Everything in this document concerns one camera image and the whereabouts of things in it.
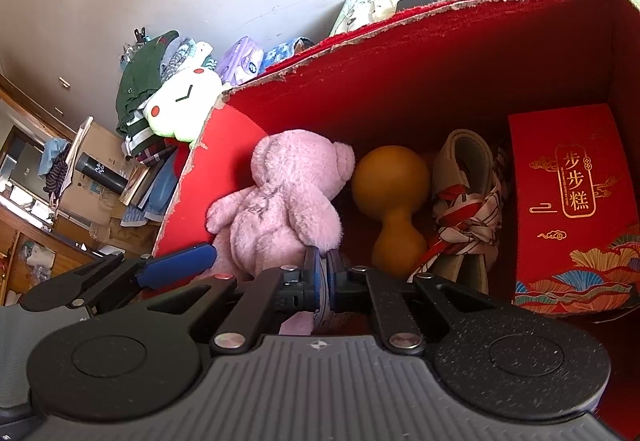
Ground grey knitted cloth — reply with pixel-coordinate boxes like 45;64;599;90
160;37;198;84

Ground black phone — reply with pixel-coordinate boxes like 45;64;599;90
395;0;445;14

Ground dark green garment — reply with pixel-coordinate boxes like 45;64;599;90
116;30;181;136

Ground blue jeans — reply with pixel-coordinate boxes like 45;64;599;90
144;156;177;223

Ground beige rolled strap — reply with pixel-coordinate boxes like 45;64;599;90
432;128;497;294

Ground brown cardboard box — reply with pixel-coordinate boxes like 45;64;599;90
55;116;132;227

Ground hanging blue striped clothes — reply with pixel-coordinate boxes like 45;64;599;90
40;137;73;202

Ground pink plush bear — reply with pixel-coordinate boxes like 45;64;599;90
205;128;357;337

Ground wooden cabinet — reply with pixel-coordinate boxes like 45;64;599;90
0;71;101;307

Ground blue checked cloth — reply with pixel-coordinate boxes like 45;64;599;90
262;37;316;72

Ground black cylinder bottle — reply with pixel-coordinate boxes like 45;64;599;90
74;152;130;196

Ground white plush with red cheeks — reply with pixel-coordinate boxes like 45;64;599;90
142;66;226;144

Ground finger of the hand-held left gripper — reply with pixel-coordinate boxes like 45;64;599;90
20;243;217;318

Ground red cardboard box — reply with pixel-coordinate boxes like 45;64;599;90
150;0;640;441

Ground orange gourd-shaped toy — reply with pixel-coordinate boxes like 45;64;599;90
350;145;433;279

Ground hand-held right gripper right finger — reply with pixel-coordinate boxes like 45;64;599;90
327;251;498;354

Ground plaid cloth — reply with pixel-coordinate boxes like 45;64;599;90
132;138;178;166

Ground purple soft packet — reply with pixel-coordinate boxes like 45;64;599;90
215;36;266;86

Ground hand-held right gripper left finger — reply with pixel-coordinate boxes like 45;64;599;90
145;246;326;354

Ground red gold-printed gift box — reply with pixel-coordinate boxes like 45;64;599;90
507;103;640;319

